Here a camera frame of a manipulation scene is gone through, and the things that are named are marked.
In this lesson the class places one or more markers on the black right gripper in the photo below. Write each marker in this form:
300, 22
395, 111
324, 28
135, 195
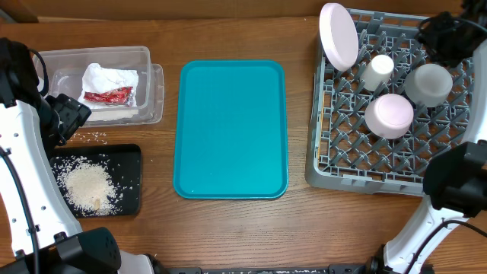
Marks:
426, 38

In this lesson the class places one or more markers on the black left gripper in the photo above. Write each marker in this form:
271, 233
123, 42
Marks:
73, 113

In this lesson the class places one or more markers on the grey bowl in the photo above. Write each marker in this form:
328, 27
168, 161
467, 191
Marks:
428, 85

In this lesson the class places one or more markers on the red sauce packet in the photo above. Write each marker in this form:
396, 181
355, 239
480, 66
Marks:
118, 96

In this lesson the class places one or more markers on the white paper cup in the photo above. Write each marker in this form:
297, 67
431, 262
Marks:
378, 70

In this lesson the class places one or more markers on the large pink plate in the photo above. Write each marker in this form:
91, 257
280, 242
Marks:
338, 36

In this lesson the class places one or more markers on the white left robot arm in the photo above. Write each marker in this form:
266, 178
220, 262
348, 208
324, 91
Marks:
46, 237

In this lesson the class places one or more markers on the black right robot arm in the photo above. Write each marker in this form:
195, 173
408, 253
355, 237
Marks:
455, 181

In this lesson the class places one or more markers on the grey dishwasher rack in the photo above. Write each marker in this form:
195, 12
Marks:
346, 155

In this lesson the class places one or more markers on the scattered rice grains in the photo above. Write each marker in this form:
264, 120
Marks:
91, 138

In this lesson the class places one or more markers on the clear plastic bin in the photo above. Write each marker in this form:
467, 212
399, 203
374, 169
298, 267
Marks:
66, 67

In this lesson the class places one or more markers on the black tray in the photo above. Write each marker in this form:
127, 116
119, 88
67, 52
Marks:
124, 164

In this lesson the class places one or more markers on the white rice pile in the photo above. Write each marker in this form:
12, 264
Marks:
82, 181

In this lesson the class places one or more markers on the teal plastic tray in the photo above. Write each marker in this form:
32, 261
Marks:
232, 135

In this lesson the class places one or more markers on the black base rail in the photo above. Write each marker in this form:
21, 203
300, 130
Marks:
330, 269

